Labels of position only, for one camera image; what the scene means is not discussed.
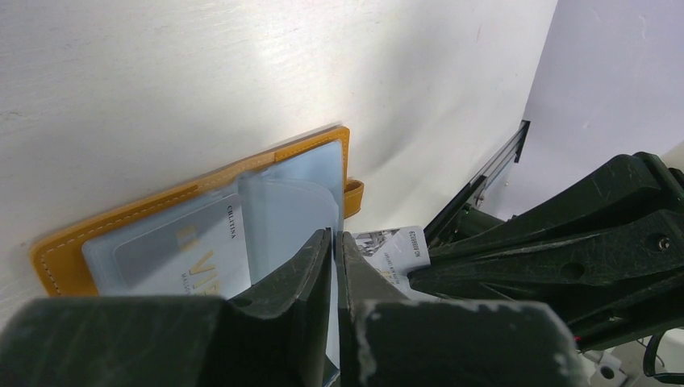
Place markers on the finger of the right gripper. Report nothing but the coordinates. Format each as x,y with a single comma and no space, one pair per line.
608,287
625,188

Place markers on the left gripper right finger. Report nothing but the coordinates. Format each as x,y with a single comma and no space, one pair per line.
387,339

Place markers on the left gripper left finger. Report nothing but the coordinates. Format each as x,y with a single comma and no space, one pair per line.
272,334

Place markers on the silver credit card carried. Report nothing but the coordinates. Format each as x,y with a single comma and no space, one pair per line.
395,253

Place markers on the yellow leather card holder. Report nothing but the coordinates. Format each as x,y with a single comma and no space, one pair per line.
287,193

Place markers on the silver card in holder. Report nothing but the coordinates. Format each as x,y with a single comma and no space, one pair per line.
200,253

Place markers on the aluminium frame rail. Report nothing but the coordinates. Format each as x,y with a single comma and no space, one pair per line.
481,181

